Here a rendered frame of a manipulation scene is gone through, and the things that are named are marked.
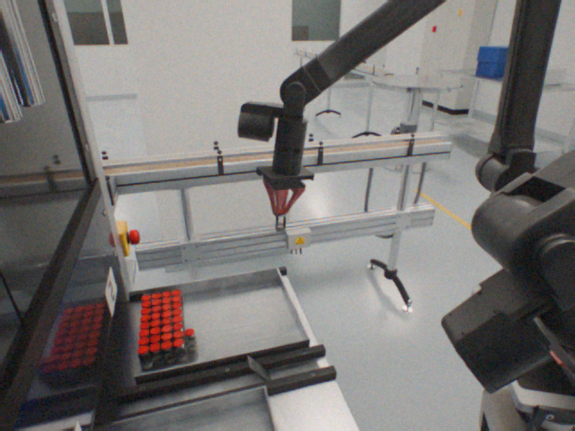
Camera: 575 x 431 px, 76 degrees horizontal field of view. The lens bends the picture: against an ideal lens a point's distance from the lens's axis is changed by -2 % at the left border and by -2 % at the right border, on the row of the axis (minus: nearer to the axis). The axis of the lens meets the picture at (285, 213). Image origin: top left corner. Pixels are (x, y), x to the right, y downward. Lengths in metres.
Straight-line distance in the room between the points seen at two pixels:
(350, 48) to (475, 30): 6.58
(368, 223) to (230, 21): 1.28
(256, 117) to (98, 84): 8.23
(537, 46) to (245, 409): 0.78
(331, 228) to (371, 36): 1.40
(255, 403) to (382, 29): 0.68
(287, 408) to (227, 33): 1.84
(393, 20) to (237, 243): 1.39
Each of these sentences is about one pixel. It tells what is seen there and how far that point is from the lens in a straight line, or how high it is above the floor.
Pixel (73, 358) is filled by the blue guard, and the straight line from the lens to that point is 0.58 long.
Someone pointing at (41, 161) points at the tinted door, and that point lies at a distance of 0.59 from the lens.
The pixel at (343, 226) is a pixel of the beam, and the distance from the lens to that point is 2.00.
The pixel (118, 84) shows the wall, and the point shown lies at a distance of 8.83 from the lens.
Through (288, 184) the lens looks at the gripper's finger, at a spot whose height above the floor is 1.21.
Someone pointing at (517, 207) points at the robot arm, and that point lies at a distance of 0.32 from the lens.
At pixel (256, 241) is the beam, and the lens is 1.87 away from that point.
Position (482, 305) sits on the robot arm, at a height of 1.29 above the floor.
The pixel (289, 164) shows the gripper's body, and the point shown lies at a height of 1.25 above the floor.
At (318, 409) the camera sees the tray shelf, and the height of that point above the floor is 0.88.
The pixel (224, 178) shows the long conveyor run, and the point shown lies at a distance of 1.67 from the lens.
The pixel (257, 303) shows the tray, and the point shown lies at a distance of 0.93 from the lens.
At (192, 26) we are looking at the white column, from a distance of 2.16.
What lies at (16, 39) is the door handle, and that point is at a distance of 0.39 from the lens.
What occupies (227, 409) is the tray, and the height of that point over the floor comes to 0.88.
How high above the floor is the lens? 1.50
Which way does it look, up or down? 28 degrees down
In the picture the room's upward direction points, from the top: straight up
